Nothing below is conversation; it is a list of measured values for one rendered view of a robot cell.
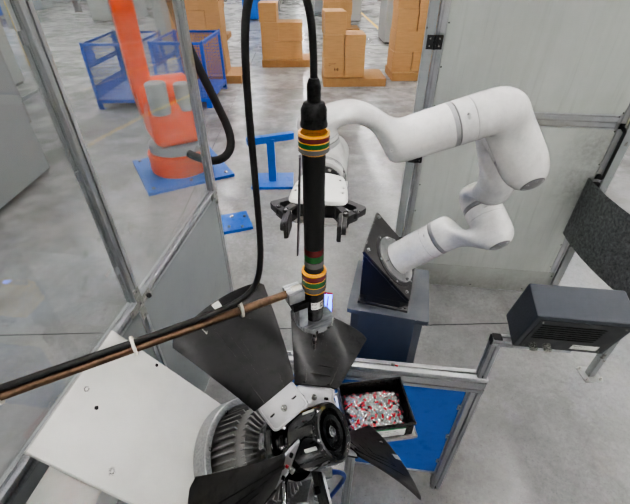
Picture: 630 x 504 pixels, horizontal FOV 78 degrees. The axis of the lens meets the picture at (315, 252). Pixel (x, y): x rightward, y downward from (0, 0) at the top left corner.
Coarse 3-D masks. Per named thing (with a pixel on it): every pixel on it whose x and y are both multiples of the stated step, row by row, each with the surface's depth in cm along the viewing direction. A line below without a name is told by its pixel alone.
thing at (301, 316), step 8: (288, 288) 67; (288, 296) 66; (296, 296) 66; (304, 296) 67; (288, 304) 69; (296, 304) 67; (304, 304) 67; (296, 312) 70; (304, 312) 69; (328, 312) 74; (296, 320) 72; (304, 320) 71; (320, 320) 73; (328, 320) 73; (304, 328) 71; (312, 328) 71; (320, 328) 71; (328, 328) 72
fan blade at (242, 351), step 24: (240, 288) 84; (264, 288) 87; (264, 312) 84; (192, 336) 77; (216, 336) 79; (240, 336) 80; (264, 336) 82; (192, 360) 76; (216, 360) 78; (240, 360) 79; (264, 360) 81; (288, 360) 82; (240, 384) 79; (264, 384) 80
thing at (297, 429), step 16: (304, 416) 80; (320, 416) 80; (336, 416) 84; (272, 432) 81; (288, 432) 80; (304, 432) 77; (320, 432) 78; (336, 432) 82; (272, 448) 79; (304, 448) 76; (320, 448) 75; (336, 448) 78; (304, 464) 77; (320, 464) 76; (336, 464) 77; (288, 480) 80
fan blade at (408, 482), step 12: (360, 432) 104; (372, 432) 108; (360, 444) 95; (372, 444) 100; (360, 456) 87; (372, 456) 92; (384, 456) 97; (384, 468) 90; (396, 468) 96; (408, 480) 95
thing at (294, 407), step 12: (288, 384) 81; (276, 396) 81; (288, 396) 81; (300, 396) 82; (264, 408) 80; (276, 408) 81; (288, 408) 81; (300, 408) 82; (276, 420) 80; (288, 420) 81
